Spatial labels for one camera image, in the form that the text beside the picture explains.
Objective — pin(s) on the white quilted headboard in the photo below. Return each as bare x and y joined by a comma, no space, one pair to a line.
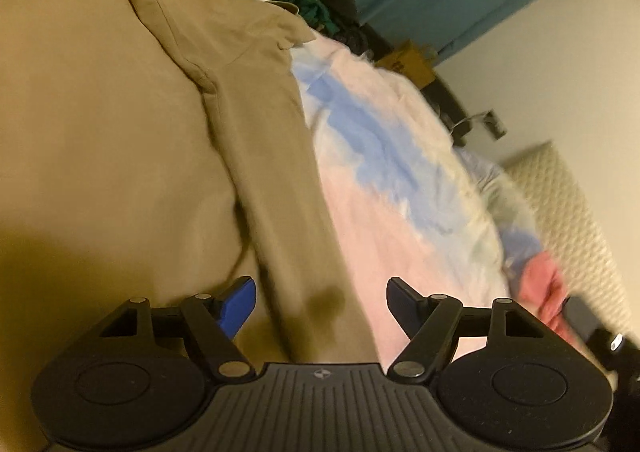
560,202

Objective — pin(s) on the pastel pink blue duvet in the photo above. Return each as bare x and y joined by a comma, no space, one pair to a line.
390,212

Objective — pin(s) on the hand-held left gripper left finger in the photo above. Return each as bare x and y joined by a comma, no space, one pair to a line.
240,304

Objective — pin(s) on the pale blue pillow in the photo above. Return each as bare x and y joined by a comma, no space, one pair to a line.
482,177

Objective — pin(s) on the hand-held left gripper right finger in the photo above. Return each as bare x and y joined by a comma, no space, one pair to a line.
402,304

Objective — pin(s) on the black sofa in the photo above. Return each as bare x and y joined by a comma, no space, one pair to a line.
450,100

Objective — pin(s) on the pink cloth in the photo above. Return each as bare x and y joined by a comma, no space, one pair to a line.
542,282

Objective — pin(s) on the white wall socket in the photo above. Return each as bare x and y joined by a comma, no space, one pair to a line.
496,125

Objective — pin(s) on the tan printed sweatshirt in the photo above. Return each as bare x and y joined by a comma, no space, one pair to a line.
125,132

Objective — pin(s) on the brown cardboard box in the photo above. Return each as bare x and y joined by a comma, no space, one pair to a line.
407,62

